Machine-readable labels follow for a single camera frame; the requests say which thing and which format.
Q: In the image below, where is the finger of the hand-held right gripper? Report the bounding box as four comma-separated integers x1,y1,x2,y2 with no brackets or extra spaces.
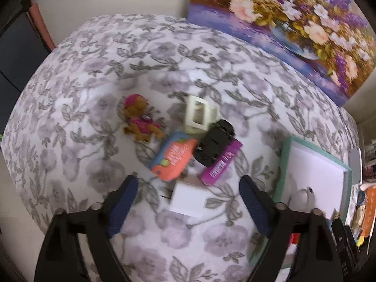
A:
331,217,361,274

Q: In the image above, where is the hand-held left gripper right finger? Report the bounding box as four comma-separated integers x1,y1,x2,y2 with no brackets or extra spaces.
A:
239,175,344,282

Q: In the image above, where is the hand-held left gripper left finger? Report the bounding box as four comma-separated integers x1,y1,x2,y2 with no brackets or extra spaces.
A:
34,175,138,282

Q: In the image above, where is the purple rectangular packet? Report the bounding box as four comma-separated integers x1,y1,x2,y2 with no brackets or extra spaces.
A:
200,139,243,186

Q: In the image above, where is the white charger plug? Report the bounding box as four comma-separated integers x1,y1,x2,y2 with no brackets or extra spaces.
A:
160,179,210,219

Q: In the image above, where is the teal box lid tray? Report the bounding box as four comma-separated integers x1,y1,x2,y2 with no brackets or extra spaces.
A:
248,135,353,269

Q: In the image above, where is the orange and blue toy case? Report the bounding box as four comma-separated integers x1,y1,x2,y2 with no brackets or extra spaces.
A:
150,131,198,182

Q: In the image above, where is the black toy car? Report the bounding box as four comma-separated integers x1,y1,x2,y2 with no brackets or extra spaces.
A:
195,119,235,166

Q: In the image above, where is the pink toy dog figure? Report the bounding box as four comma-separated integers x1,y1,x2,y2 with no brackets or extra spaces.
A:
123,94,165,144

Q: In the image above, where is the cream plastic hair clip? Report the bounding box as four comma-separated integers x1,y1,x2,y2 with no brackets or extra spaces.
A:
184,95,219,134

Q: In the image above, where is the beige bundle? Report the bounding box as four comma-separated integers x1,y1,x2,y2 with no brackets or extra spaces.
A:
351,206,365,227

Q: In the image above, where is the orange box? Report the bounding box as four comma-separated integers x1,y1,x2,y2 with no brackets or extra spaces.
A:
359,186,376,238

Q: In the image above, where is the white flat device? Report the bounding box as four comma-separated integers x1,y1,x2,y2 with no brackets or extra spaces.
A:
348,148,364,185

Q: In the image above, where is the white shelf unit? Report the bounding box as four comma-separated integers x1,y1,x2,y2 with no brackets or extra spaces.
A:
364,129,376,168

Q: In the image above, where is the dark cabinet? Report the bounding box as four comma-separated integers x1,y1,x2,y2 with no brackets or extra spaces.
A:
0,15,50,112

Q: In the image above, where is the floral painting canvas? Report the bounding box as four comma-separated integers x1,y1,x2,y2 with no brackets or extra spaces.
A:
187,0,376,108

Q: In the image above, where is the reddish brown board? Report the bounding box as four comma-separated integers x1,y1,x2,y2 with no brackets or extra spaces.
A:
28,3,56,52

